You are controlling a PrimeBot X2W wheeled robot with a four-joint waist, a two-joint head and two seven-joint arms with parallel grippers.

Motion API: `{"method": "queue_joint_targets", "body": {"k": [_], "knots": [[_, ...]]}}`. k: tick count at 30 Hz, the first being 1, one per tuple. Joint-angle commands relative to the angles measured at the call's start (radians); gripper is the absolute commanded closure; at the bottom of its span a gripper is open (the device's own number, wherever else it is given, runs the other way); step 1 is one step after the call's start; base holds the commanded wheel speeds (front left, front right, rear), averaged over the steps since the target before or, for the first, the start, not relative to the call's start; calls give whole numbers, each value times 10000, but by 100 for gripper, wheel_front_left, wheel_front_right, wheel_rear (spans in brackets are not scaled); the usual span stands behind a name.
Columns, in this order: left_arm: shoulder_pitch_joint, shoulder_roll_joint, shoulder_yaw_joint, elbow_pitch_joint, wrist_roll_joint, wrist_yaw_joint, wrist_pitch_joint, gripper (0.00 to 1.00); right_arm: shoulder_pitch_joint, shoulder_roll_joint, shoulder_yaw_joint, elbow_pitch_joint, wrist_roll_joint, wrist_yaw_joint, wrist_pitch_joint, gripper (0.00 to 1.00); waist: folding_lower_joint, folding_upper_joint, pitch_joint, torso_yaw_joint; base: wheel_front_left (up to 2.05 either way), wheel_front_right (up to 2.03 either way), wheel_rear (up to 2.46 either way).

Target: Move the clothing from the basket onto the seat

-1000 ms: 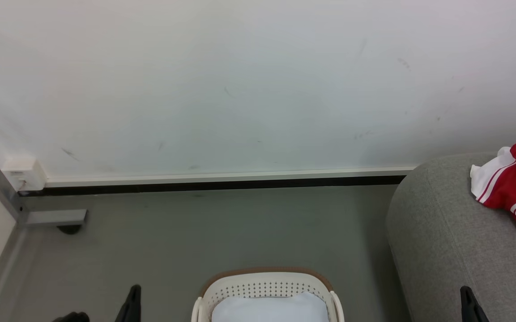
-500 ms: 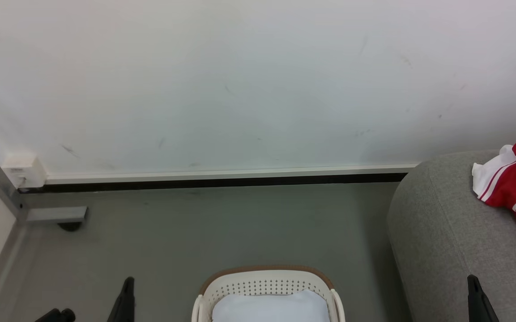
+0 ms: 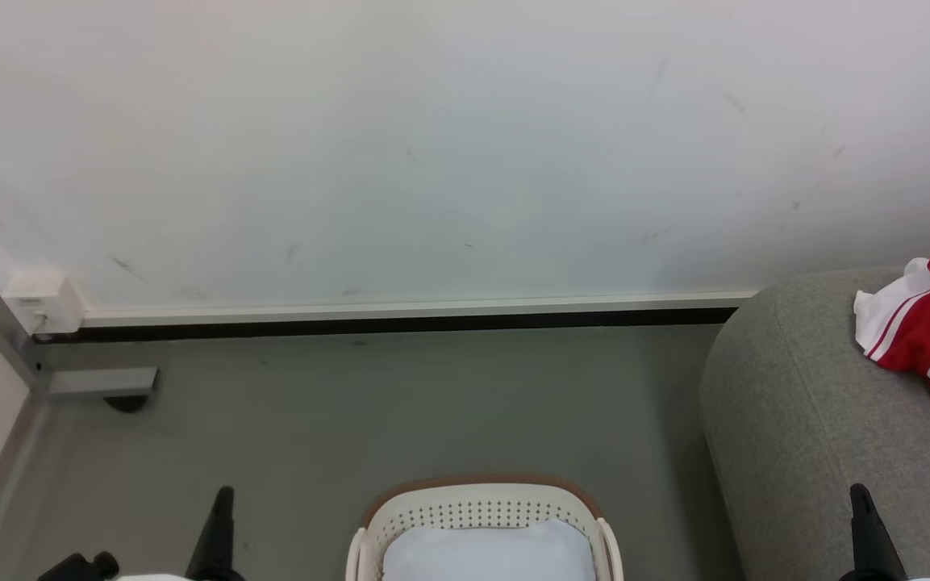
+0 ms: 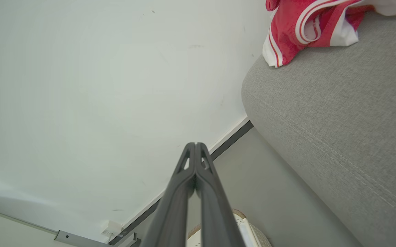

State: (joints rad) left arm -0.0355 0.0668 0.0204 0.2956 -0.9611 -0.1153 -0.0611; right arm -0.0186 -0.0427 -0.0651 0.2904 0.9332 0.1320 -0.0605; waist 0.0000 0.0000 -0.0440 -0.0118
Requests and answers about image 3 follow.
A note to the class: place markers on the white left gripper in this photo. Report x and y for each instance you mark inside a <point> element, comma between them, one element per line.
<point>150,578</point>

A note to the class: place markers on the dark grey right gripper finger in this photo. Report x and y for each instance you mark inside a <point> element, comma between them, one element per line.
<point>869,549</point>

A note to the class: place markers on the red and white shirt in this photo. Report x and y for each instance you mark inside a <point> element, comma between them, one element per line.
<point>928,331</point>

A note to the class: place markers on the white perforated laundry basket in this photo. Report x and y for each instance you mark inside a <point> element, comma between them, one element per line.
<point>481,504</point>

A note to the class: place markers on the grey fabric sofa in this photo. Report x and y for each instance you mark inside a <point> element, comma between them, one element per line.
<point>819,452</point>

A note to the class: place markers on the black caster foot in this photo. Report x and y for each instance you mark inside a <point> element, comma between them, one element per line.
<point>126,403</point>

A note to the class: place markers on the pale white cloth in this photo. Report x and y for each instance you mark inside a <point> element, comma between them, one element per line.
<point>489,553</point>

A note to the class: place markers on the white and black baseboard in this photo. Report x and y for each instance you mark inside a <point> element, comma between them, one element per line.
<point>432,317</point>

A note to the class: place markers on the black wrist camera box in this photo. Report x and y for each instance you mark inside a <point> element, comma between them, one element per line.
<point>81,567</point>

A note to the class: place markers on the white wall socket box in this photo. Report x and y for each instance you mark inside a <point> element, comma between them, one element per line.
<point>43,303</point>

